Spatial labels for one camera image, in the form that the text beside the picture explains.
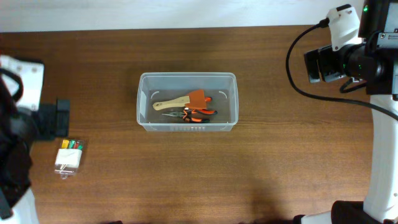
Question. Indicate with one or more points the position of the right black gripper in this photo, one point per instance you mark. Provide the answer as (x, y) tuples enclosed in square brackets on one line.
[(323, 56)]

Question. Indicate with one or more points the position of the colourful bit set pack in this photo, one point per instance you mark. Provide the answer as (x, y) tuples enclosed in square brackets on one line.
[(68, 157)]

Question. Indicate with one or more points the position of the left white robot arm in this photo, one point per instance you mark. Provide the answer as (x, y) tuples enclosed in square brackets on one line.
[(20, 128)]

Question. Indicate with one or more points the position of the red black cutting pliers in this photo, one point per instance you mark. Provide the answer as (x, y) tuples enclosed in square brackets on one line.
[(202, 111)]

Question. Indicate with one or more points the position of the orange black long-nose pliers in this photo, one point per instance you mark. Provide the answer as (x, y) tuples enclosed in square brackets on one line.
[(186, 115)]

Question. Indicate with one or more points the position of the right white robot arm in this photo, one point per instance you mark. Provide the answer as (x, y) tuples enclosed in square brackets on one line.
[(363, 50)]

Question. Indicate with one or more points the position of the orange scraper wooden handle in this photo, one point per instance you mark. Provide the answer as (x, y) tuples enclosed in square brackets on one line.
[(193, 100)]

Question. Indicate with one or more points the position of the orange socket bit rail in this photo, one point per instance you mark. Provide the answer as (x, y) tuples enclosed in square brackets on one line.
[(186, 128)]

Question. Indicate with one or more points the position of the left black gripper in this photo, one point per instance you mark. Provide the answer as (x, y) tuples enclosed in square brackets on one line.
[(56, 119)]

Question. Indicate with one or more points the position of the clear plastic container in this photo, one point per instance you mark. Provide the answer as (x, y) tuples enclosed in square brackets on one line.
[(162, 86)]

